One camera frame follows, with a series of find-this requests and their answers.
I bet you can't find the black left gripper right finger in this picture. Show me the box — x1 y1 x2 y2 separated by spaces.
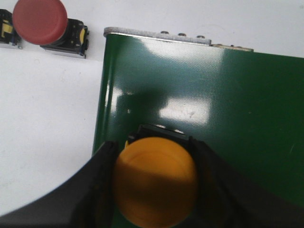
189 137 304 228

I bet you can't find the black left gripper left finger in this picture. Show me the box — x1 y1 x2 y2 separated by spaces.
0 141 118 228

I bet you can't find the green conveyor belt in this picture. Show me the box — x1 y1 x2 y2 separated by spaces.
92 33 304 228

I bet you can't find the push button base at edge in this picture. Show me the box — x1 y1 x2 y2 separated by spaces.
0 9 22 49

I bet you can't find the conveyor end roller bracket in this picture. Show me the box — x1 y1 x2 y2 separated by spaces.
104 27 254 52

